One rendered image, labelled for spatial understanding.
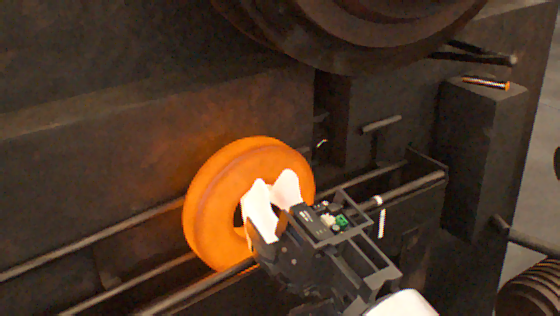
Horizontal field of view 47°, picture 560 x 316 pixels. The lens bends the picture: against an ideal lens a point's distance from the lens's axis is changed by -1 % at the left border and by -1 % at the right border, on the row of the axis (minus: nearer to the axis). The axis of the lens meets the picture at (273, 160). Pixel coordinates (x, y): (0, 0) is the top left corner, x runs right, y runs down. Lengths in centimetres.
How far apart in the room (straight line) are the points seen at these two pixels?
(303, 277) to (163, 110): 22
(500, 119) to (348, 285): 41
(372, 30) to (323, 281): 25
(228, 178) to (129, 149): 11
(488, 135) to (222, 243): 41
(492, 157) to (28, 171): 60
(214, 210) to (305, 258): 13
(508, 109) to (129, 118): 51
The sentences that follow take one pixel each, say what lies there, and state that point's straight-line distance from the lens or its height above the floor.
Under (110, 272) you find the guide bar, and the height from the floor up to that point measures 69.
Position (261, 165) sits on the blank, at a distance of 68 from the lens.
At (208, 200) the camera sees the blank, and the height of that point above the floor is 78.
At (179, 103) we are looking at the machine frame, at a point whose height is 86.
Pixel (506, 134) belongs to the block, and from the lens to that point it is 94.
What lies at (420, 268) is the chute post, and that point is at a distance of 92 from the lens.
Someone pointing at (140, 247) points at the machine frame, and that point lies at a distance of 74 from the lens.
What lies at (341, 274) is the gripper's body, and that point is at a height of 77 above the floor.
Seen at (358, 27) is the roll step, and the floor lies 95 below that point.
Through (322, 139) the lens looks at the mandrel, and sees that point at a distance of 85.
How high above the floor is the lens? 113
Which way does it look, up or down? 29 degrees down
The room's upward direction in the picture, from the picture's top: straight up
